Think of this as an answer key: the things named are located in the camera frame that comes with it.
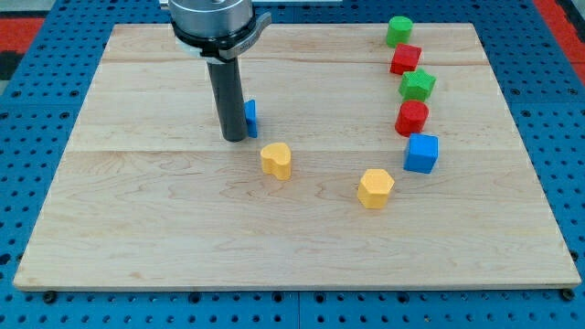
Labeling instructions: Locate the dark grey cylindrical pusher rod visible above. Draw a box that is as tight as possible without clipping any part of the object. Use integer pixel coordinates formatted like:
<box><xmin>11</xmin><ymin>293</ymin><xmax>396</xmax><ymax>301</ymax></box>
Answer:
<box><xmin>207</xmin><ymin>58</ymin><xmax>248</xmax><ymax>143</ymax></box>

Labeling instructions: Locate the blue triangle block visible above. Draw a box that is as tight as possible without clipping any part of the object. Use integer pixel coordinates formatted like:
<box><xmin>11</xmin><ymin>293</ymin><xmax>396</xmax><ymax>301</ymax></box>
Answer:
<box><xmin>244</xmin><ymin>100</ymin><xmax>258</xmax><ymax>138</ymax></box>

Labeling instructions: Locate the yellow heart block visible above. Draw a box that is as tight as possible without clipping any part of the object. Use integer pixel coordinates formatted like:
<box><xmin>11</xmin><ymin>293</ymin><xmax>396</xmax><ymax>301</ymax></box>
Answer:
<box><xmin>260</xmin><ymin>143</ymin><xmax>292</xmax><ymax>181</ymax></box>

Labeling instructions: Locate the light wooden board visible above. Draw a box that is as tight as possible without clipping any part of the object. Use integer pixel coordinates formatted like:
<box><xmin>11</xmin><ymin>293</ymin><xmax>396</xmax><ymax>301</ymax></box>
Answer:
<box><xmin>14</xmin><ymin>23</ymin><xmax>581</xmax><ymax>292</ymax></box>

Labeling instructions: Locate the red cube block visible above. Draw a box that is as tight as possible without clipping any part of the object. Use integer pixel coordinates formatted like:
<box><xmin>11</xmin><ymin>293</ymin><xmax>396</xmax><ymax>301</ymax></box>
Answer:
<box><xmin>389</xmin><ymin>43</ymin><xmax>422</xmax><ymax>75</ymax></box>

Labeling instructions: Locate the green cylinder block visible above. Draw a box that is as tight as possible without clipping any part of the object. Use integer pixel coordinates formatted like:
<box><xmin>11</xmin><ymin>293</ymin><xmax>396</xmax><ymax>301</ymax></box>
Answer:
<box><xmin>386</xmin><ymin>16</ymin><xmax>413</xmax><ymax>48</ymax></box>

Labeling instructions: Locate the yellow hexagon block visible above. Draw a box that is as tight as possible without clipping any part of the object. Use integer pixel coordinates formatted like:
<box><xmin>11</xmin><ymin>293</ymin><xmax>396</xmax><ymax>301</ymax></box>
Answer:
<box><xmin>356</xmin><ymin>169</ymin><xmax>395</xmax><ymax>209</ymax></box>

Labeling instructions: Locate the red cylinder block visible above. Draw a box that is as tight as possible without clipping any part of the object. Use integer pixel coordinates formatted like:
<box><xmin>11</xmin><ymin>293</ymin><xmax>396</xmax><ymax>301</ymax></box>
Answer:
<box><xmin>395</xmin><ymin>100</ymin><xmax>430</xmax><ymax>137</ymax></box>

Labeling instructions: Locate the green star block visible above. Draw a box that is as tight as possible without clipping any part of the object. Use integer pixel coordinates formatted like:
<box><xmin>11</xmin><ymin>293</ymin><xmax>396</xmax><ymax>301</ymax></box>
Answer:
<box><xmin>399</xmin><ymin>69</ymin><xmax>437</xmax><ymax>101</ymax></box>

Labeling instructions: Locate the blue cube block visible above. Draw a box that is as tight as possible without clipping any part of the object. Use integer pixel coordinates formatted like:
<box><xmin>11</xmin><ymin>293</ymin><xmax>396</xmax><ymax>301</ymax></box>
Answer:
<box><xmin>403</xmin><ymin>133</ymin><xmax>439</xmax><ymax>174</ymax></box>

